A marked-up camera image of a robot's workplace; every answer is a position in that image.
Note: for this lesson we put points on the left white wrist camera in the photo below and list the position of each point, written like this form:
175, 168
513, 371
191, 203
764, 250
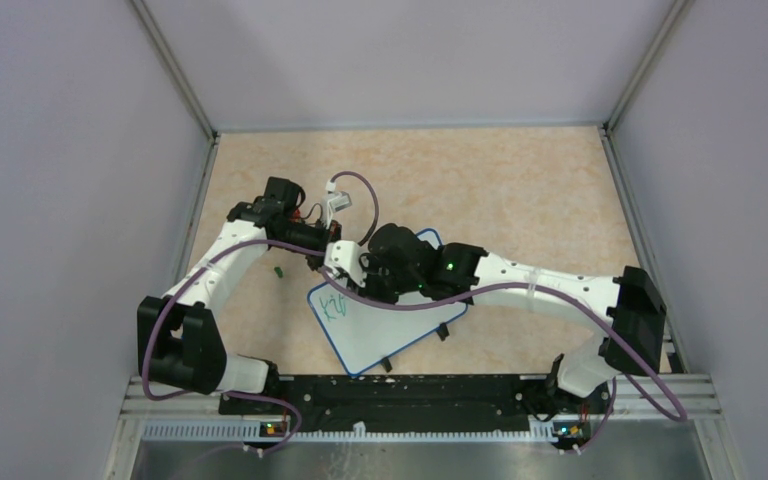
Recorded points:
333, 202

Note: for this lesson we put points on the blue-framed whiteboard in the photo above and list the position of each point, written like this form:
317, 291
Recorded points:
364, 336

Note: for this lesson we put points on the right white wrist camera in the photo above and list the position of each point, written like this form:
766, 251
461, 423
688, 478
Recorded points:
342, 260

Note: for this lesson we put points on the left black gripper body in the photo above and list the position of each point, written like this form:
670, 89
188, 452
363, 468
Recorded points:
314, 237

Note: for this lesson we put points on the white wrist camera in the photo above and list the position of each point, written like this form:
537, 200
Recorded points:
342, 260
333, 202

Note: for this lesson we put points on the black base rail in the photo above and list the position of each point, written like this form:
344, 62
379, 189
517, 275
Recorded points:
478, 403

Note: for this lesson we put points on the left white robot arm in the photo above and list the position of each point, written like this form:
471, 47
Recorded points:
179, 342

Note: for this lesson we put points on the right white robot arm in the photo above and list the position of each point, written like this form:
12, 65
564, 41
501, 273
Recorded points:
626, 313

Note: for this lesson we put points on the white cable duct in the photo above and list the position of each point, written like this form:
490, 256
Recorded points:
247, 431

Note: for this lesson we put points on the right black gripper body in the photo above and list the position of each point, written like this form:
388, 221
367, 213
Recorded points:
384, 285

